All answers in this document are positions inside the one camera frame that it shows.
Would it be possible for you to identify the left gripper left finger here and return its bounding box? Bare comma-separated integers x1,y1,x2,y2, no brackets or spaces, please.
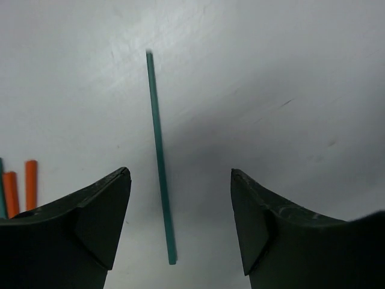
1,167,131,288

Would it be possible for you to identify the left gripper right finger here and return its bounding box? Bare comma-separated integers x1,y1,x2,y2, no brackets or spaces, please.
230,169,384,288

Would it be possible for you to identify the orange chopstick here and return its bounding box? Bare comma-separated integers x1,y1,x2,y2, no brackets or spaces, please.
2,171,20,219
25,160,37,211

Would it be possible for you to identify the lone teal chopstick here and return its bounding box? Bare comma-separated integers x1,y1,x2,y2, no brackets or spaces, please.
146,50,177,266

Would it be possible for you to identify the teal chopstick by spoon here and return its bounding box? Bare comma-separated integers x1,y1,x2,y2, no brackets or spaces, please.
0,158,8,219

